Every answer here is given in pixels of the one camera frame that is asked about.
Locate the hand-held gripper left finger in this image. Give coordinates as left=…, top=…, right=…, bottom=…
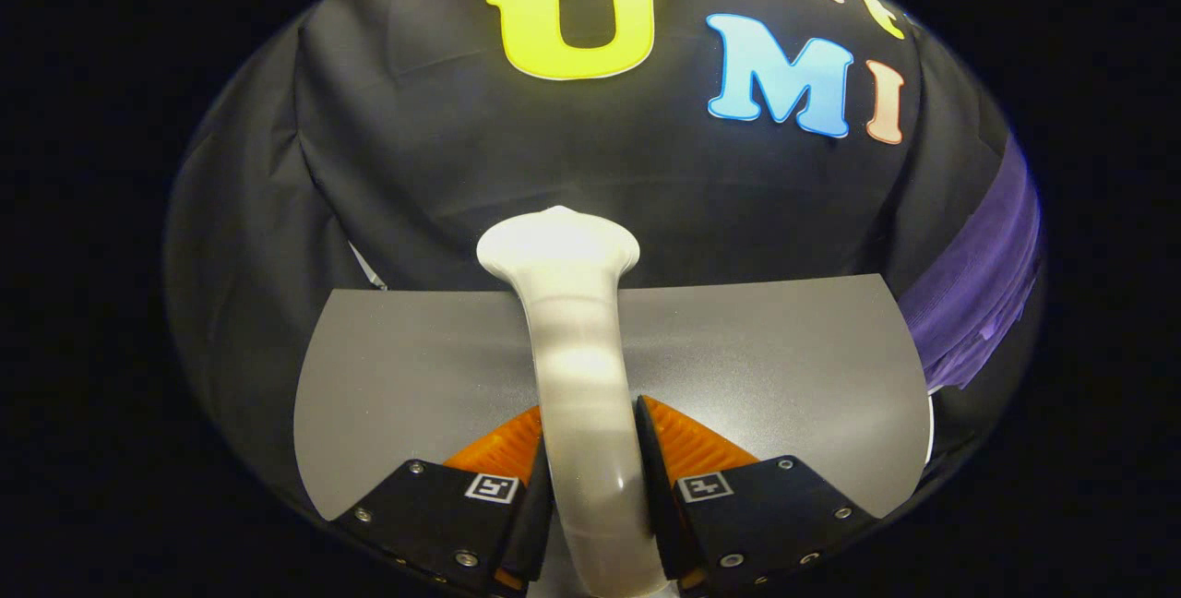
left=332, top=406, right=555, bottom=598

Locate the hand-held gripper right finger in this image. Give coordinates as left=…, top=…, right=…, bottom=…
left=635, top=395, right=879, bottom=594

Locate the white garment steamer head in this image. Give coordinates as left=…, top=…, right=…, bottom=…
left=476, top=206, right=670, bottom=598

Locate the purple corduroy jacket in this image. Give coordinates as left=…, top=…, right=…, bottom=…
left=897, top=137, right=1044, bottom=393

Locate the grey cabinet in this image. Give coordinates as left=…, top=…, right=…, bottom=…
left=293, top=273, right=931, bottom=521

